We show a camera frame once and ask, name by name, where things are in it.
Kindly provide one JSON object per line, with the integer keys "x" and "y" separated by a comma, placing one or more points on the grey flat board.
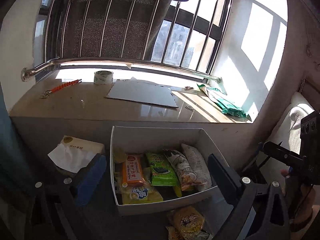
{"x": 142, "y": 92}

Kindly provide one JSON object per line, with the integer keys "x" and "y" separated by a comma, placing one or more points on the tape roll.
{"x": 103, "y": 77}

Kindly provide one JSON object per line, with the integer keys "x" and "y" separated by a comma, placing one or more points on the yellow noodle snack bag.
{"x": 186, "y": 223}

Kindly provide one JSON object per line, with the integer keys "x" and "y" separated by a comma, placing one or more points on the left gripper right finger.
{"x": 273, "y": 221}

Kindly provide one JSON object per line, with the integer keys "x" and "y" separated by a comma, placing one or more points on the steel window rail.
{"x": 104, "y": 62}

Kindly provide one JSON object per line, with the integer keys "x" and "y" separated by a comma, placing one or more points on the tall white noodle snack bag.
{"x": 199, "y": 167}

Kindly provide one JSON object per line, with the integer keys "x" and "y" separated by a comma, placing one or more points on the teal curtain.
{"x": 16, "y": 177}

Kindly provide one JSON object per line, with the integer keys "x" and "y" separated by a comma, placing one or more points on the person's right hand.
{"x": 299, "y": 199}

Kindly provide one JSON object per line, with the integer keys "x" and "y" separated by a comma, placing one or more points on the green plastic bag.
{"x": 226, "y": 107}

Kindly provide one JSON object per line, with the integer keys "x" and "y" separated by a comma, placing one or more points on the orange cracker pack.
{"x": 132, "y": 173}

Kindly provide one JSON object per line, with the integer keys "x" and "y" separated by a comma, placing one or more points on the white orange cartoon snack bag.
{"x": 182, "y": 168}

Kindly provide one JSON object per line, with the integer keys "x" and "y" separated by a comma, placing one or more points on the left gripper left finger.
{"x": 56, "y": 209}

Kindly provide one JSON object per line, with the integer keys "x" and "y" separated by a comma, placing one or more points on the white cardboard box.
{"x": 142, "y": 140}

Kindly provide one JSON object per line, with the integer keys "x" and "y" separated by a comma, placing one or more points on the tissue pack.
{"x": 72, "y": 154}

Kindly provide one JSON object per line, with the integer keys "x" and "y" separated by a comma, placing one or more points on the orange handled tool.
{"x": 46, "y": 94}

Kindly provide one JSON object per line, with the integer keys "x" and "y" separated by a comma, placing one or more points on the green seaweed snack pack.
{"x": 162, "y": 173}

